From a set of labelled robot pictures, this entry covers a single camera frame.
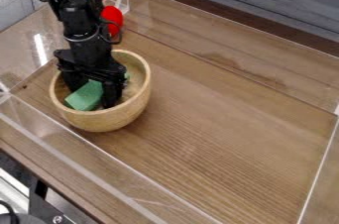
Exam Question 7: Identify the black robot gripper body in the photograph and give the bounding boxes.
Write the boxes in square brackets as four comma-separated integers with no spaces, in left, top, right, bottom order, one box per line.
[55,32,127,83]

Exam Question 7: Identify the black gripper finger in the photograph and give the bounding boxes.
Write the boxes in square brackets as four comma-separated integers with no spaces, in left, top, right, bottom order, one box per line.
[102,81,125,109]
[62,71,89,92]

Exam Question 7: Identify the green rectangular block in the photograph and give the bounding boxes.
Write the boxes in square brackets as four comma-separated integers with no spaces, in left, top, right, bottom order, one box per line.
[65,72,131,113]

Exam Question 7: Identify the light wooden bowl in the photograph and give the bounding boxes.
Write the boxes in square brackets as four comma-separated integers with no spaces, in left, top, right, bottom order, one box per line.
[50,50,153,132]

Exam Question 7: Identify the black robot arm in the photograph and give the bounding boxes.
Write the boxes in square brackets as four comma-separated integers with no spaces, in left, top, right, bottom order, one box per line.
[41,0,127,108]

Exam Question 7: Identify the red plush strawberry toy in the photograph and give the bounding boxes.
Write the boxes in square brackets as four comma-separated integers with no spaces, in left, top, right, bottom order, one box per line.
[101,6,123,36]

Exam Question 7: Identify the clear acrylic enclosure wall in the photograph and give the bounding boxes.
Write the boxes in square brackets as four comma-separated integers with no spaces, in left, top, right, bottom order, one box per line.
[0,0,339,224]

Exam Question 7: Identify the black table leg bracket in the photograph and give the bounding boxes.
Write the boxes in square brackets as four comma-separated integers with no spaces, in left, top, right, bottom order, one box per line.
[29,179,78,224]

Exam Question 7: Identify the black cable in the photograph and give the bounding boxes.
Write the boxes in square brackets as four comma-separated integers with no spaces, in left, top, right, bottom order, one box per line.
[0,199,21,224]

